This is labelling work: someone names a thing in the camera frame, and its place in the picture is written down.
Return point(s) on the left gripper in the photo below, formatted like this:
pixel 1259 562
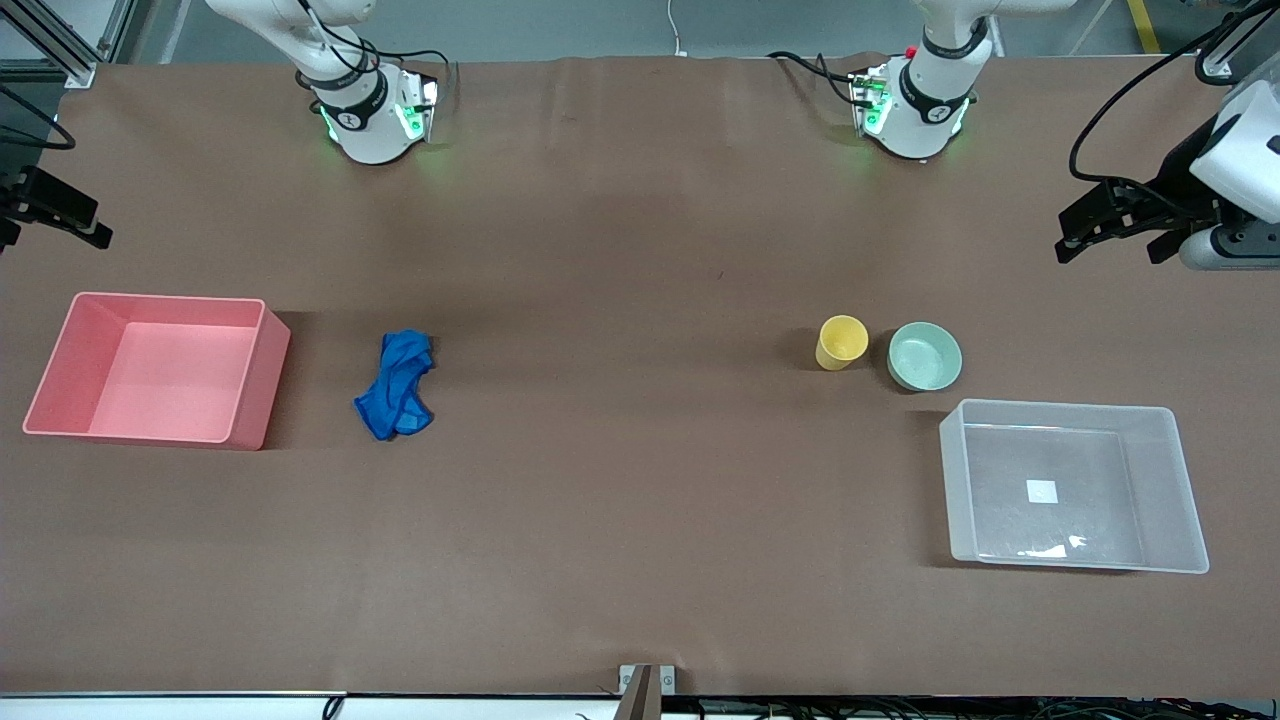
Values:
pixel 1172 190

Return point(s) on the green bowl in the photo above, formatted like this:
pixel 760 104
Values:
pixel 925 360

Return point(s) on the blue cloth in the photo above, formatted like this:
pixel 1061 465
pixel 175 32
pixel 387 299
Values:
pixel 395 390

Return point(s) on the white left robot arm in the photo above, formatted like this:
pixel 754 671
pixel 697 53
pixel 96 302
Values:
pixel 915 125

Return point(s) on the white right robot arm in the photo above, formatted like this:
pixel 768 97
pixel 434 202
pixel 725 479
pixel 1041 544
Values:
pixel 370 135

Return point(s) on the pink plastic box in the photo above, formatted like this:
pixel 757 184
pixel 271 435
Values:
pixel 160 380

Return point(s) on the clear plastic box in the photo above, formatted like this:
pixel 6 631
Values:
pixel 1160 480

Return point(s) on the white square label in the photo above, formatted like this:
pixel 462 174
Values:
pixel 1042 491

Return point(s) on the yellow cup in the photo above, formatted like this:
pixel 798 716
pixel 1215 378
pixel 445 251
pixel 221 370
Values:
pixel 840 345

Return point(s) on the brown table cover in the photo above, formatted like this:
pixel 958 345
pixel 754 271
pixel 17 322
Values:
pixel 640 250

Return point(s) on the aluminium frame profile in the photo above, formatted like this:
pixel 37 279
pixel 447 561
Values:
pixel 60 50

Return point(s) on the aluminium corner bracket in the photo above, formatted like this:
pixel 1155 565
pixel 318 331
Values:
pixel 1222 62

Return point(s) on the metal bracket with post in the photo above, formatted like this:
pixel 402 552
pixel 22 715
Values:
pixel 645 690

